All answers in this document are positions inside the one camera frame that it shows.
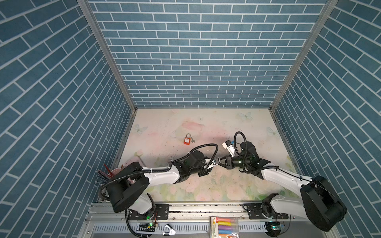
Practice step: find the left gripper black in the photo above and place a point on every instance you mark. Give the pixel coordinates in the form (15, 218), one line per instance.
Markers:
(204, 173)

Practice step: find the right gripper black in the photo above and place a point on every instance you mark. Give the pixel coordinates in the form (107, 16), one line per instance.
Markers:
(228, 162)

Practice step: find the red padlock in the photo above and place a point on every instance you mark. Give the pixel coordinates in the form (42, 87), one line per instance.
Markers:
(187, 139)

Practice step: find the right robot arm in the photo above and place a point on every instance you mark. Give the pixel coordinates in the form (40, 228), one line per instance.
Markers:
(316, 199)

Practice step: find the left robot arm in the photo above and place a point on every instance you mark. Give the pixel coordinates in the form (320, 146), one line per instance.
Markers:
(126, 190)

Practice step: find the marker pack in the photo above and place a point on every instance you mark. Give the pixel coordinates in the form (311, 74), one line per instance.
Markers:
(223, 227)

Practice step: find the metal binder clip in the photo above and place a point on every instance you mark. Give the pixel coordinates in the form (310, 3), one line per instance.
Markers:
(168, 230)

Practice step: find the pink pencil case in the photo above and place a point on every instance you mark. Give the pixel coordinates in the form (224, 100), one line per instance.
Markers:
(124, 165)

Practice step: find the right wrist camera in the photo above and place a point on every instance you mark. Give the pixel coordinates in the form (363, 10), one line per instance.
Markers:
(229, 145)

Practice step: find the aluminium front rail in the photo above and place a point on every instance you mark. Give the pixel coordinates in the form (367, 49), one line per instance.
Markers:
(201, 211)

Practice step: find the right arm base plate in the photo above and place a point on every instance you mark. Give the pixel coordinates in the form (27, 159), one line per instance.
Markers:
(260, 210)

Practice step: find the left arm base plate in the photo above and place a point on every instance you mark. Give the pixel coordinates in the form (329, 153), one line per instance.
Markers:
(157, 212)

